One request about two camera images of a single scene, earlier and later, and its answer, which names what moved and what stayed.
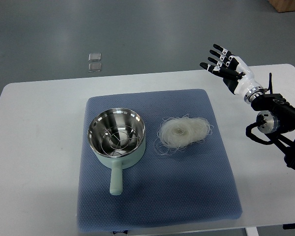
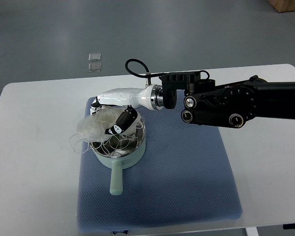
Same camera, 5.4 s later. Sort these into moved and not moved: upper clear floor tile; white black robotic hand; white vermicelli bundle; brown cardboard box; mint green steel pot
Moved: white black robotic hand; white vermicelli bundle
Not moved: mint green steel pot; brown cardboard box; upper clear floor tile
